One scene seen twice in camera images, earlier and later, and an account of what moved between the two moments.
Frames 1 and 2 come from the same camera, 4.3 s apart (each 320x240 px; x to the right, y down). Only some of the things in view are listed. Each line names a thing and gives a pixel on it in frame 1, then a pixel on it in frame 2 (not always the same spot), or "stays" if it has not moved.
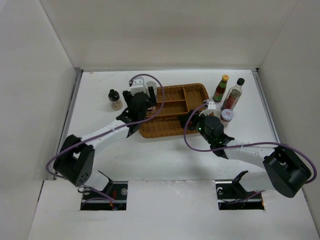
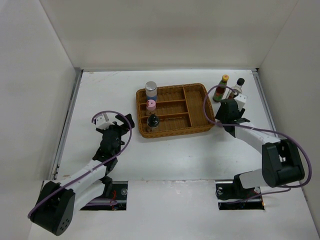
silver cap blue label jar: [151, 83] stays
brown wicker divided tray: [177, 99] stays
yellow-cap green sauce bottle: [220, 89] stays
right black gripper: [182, 119] to [219, 115]
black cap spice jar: [114, 96] to [152, 121]
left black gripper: [151, 103] to [123, 129]
